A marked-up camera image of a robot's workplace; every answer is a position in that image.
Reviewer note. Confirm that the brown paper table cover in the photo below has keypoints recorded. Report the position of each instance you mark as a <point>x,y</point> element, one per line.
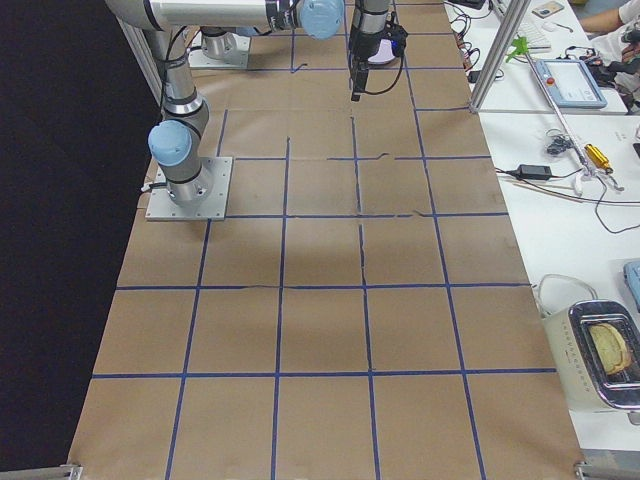
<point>362,312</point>

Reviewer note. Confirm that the yellow tool handle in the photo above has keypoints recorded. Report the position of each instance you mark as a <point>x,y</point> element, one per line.
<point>598,158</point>

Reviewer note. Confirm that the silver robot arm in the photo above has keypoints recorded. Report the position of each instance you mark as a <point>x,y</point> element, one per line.
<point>367,30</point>
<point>174,142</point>

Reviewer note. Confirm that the teach pendant tablet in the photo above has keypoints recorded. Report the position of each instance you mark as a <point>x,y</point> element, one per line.
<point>570,83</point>

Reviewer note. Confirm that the black power adapter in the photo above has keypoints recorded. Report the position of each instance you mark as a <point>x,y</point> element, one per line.
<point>534,172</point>

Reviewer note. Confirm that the toast slice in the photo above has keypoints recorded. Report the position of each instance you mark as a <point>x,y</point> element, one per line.
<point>611,347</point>

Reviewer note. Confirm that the lilac plate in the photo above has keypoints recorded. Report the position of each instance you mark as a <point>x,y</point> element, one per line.
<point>384,55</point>

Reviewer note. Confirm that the cream toaster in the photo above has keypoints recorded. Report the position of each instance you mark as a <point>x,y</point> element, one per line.
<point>586,386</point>

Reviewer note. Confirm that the aluminium frame post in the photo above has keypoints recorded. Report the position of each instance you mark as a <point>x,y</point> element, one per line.
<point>506,33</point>

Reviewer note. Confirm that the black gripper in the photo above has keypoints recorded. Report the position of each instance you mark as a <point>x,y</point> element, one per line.
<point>364,46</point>

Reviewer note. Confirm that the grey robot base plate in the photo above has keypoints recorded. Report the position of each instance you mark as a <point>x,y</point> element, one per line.
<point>204,198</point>

